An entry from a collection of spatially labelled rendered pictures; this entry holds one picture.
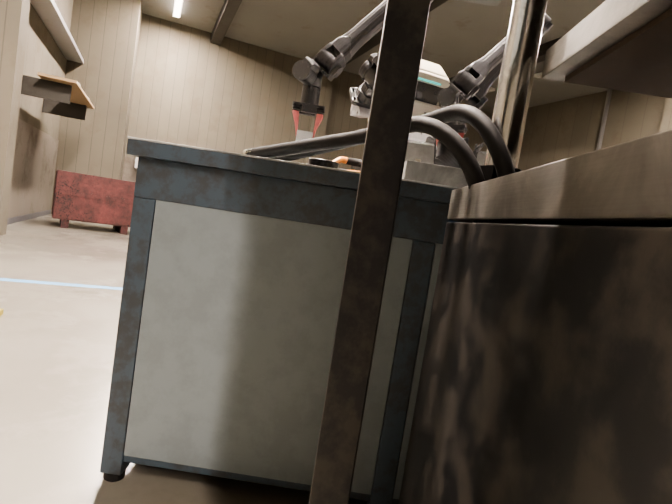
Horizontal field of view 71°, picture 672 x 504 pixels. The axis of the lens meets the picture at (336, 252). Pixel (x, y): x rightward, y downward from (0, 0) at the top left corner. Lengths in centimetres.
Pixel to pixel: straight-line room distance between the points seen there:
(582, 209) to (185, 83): 1059
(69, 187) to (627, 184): 716
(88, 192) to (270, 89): 526
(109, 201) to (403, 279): 654
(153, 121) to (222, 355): 975
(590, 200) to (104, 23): 981
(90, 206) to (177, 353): 628
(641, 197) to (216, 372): 95
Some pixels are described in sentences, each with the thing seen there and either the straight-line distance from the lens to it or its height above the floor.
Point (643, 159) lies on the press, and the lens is 40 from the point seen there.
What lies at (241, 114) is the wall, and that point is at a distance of 1095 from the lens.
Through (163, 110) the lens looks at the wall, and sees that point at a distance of 1078.
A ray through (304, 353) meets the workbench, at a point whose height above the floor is 38.
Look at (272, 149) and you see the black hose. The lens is 114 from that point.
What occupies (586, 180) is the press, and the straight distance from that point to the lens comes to 47.
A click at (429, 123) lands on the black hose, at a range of 89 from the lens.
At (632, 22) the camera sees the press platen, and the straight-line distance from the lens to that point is 75.
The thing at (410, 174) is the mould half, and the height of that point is 83.
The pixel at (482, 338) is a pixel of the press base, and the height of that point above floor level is 57.
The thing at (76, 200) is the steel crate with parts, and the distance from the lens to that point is 736.
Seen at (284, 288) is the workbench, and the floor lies 52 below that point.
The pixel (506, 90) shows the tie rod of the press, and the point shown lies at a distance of 95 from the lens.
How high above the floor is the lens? 69
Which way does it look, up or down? 4 degrees down
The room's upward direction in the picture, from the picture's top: 9 degrees clockwise
